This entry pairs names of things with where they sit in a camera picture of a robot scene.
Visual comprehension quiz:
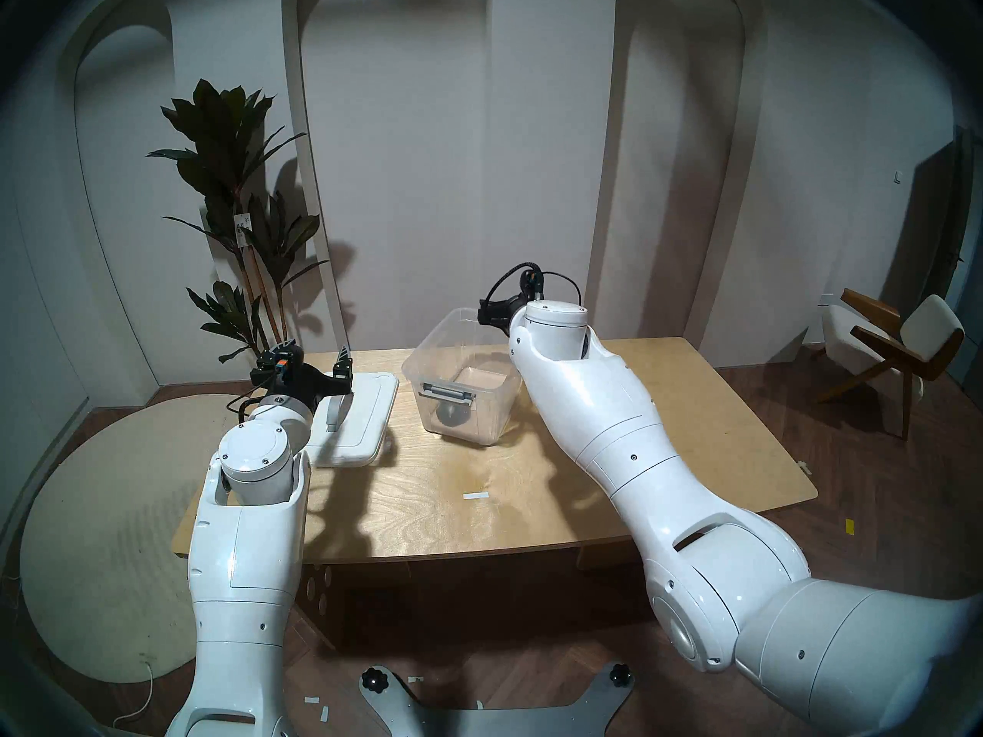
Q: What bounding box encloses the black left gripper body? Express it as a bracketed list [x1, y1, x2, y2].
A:
[273, 362, 333, 415]

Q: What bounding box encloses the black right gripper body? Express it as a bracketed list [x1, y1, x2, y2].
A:
[478, 294, 531, 333]

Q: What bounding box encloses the white lid with grey handle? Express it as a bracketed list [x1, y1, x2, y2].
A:
[303, 371, 400, 468]

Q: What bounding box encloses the clear plastic storage container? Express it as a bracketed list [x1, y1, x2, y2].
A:
[402, 307, 525, 446]

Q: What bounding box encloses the light wooden table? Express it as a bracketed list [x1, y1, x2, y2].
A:
[170, 338, 819, 652]

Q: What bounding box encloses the round beige rug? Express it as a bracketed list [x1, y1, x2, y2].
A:
[21, 394, 258, 684]

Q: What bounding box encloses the tall dark green plant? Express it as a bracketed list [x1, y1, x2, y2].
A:
[146, 79, 331, 379]

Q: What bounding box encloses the white wooden armchair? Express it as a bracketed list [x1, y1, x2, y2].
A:
[814, 288, 965, 441]

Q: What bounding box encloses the dark blue door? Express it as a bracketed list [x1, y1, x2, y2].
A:
[943, 125, 983, 391]

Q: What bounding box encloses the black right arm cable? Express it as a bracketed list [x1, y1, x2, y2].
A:
[484, 263, 582, 306]

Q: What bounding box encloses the white floor cable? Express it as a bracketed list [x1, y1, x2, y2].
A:
[114, 659, 154, 729]

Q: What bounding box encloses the grey metal robot base plate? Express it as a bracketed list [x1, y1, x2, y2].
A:
[359, 663, 637, 737]

